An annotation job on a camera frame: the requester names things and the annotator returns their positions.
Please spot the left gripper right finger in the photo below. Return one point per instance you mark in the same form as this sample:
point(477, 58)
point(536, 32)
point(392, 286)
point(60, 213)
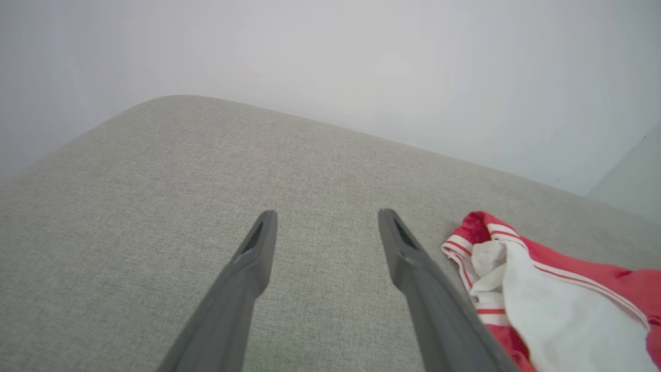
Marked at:
point(439, 320)

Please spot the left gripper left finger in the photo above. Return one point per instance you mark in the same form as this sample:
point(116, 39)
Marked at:
point(232, 310)

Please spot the red basketball jersey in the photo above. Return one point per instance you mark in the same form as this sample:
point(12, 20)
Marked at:
point(547, 320)

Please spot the grey fabric sofa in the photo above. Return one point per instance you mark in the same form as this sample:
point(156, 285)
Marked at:
point(155, 206)

